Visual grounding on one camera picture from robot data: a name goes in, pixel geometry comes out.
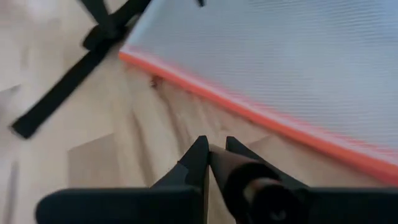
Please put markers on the black backpack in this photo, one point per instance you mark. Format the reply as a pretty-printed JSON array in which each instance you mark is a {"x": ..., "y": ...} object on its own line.
[{"x": 62, "y": 90}]

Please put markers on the white mesh pouch orange trim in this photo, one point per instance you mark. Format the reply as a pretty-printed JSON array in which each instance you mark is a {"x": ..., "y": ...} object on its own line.
[{"x": 280, "y": 62}]

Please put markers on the black marker pen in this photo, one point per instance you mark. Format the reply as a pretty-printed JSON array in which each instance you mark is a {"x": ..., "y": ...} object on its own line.
[{"x": 264, "y": 193}]

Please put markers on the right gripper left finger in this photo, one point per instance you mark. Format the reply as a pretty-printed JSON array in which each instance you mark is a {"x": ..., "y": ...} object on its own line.
[{"x": 124, "y": 205}]

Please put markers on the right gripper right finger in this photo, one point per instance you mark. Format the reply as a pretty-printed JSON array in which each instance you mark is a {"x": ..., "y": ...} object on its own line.
[{"x": 342, "y": 205}]

